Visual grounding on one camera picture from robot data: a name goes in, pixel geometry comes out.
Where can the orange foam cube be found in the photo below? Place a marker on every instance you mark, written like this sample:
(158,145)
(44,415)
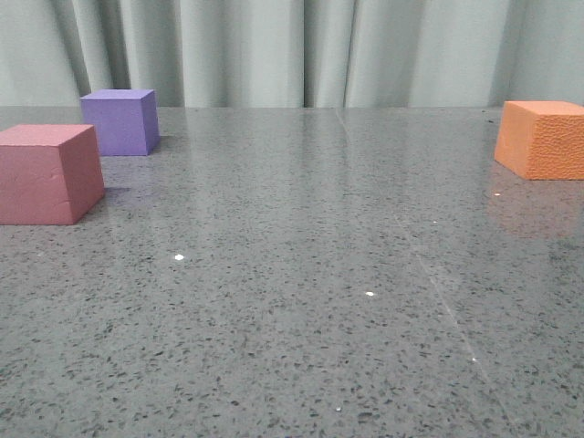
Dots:
(541,140)

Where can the purple foam cube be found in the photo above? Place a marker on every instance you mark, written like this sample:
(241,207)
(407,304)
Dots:
(125,120)

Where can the pale green curtain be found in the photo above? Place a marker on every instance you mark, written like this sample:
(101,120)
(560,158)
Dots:
(293,53)

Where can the red foam cube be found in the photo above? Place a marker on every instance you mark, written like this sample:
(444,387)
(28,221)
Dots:
(50,173)

